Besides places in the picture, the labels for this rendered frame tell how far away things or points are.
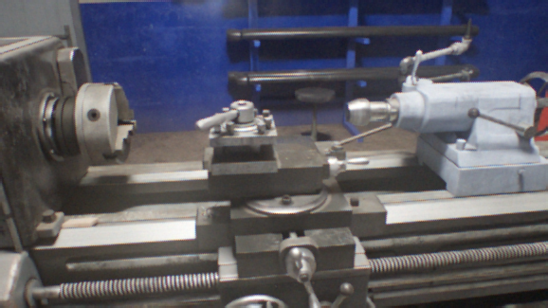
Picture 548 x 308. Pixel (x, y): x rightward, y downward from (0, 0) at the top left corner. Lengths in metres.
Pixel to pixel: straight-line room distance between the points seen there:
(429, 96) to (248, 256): 0.74
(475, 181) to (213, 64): 3.29
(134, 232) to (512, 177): 1.19
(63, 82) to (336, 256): 1.00
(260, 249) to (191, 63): 3.42
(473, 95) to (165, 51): 3.38
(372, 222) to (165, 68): 3.42
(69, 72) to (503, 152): 1.41
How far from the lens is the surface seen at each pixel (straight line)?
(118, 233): 1.23
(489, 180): 1.46
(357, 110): 1.29
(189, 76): 4.32
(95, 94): 1.24
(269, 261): 1.03
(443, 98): 1.36
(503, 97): 1.47
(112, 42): 4.39
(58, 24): 4.47
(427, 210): 1.31
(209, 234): 1.15
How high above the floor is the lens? 1.48
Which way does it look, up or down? 23 degrees down
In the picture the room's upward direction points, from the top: 1 degrees counter-clockwise
